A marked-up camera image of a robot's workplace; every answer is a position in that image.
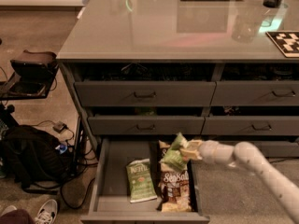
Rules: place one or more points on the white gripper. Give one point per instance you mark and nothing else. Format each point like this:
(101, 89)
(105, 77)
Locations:
(209, 149)

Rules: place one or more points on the green jalapeno chip bag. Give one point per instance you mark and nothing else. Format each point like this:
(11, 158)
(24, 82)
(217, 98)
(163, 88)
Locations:
(140, 181)
(173, 158)

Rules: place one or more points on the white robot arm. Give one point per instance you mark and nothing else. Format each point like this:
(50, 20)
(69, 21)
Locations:
(248, 156)

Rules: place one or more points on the brown sea salt bag rear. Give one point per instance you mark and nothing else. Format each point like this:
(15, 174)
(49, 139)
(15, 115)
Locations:
(163, 147)

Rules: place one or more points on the brown sea salt bag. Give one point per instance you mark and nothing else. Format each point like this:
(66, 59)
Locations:
(163, 147)
(175, 190)

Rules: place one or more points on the middle right grey drawer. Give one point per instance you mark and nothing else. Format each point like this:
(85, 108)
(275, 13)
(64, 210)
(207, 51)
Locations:
(255, 125)

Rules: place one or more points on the grey drawer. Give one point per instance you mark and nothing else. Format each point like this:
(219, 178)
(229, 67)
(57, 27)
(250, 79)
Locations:
(144, 93)
(255, 125)
(256, 93)
(145, 125)
(277, 149)

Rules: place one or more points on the brown sea salt bag front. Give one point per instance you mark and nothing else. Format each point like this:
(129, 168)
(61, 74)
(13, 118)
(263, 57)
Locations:
(175, 190)

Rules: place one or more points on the green jalapeno chip bag front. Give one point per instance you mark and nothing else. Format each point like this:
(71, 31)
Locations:
(140, 181)

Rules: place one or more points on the top right grey drawer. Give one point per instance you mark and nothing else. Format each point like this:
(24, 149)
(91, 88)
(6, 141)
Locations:
(256, 93)

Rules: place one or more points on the bottom right grey drawer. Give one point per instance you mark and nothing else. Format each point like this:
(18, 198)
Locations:
(277, 149)

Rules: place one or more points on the grey drawer cabinet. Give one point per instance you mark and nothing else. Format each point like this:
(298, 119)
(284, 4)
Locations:
(189, 40)

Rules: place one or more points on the open bottom left drawer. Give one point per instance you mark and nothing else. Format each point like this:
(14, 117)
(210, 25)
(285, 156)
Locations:
(110, 202)

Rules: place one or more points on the middle left grey drawer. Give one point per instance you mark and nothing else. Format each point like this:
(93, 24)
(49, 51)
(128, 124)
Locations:
(145, 125)

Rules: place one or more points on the top left grey drawer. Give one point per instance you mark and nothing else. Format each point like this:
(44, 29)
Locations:
(144, 93)

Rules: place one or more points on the black power adapter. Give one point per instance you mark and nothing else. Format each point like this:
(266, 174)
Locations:
(59, 126)

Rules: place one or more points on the checkered marker board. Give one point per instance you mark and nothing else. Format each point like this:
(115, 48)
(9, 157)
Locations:
(286, 41)

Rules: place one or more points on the black backpack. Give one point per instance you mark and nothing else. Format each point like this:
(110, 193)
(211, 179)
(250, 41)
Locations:
(33, 155)

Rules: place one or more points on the right white sneaker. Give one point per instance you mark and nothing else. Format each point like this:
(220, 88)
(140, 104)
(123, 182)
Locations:
(47, 212)

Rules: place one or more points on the white sneaker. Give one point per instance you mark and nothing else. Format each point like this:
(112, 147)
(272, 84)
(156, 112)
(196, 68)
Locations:
(47, 212)
(8, 210)

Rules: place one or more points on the left white sneaker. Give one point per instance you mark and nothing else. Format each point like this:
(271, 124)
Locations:
(8, 210)

